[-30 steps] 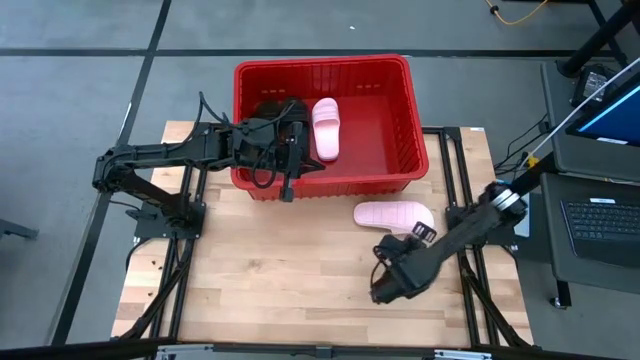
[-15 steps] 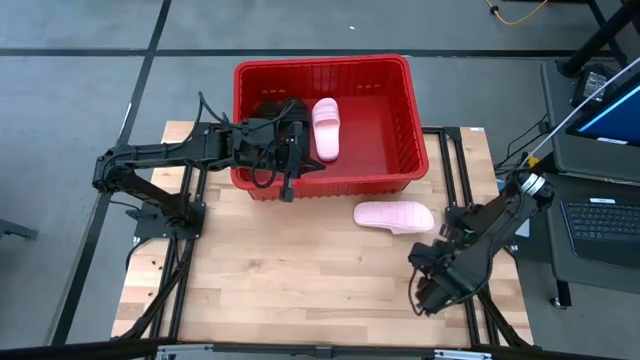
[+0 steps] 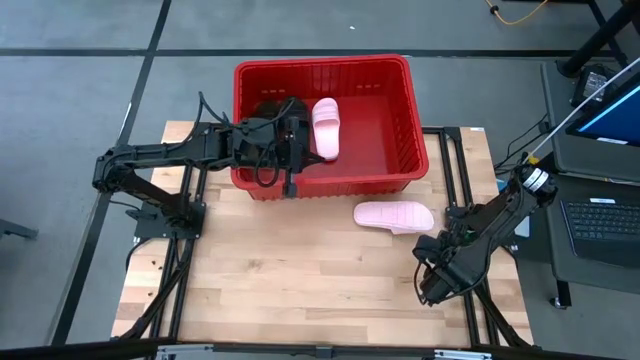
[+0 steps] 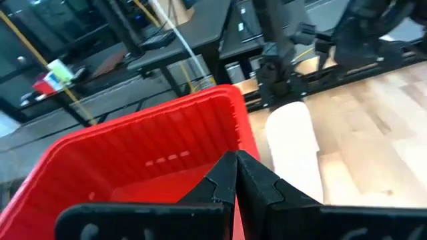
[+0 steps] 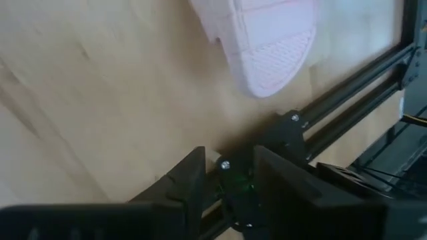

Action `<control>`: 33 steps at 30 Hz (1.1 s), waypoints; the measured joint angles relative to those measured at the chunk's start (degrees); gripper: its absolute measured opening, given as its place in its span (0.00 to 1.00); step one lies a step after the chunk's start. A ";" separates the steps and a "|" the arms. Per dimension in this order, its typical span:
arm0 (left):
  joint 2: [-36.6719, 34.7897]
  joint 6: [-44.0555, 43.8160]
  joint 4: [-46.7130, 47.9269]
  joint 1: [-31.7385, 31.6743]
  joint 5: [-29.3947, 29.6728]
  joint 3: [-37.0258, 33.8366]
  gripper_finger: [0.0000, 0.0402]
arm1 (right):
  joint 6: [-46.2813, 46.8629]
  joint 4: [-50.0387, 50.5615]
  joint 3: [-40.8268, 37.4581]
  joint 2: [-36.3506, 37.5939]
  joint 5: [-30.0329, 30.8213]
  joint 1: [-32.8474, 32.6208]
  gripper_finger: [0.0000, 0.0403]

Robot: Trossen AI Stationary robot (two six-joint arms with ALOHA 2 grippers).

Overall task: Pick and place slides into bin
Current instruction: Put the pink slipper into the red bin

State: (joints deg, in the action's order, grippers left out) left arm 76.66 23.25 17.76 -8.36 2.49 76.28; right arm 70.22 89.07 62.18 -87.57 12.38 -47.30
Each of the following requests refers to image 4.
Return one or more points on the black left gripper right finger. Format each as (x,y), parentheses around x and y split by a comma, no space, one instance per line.
(260,200)

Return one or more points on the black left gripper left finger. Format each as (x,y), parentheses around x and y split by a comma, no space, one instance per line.
(220,186)

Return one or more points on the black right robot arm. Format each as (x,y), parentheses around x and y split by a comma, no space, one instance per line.
(277,71)

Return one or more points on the red plastic bin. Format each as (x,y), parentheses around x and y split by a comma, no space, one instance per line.
(133,150)

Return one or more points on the pink slide sandal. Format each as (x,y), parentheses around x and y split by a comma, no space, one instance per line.
(293,150)

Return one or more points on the black power adapter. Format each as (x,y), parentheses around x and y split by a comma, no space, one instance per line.
(158,40)

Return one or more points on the green cup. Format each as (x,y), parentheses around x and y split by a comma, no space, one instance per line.
(60,70)

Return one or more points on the red white blue box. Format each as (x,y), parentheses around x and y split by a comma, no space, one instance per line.
(45,87)

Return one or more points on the thin yellow pole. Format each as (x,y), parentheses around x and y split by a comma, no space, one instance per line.
(40,60)

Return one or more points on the black aluminium table frame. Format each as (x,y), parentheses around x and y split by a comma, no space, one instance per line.
(320,81)

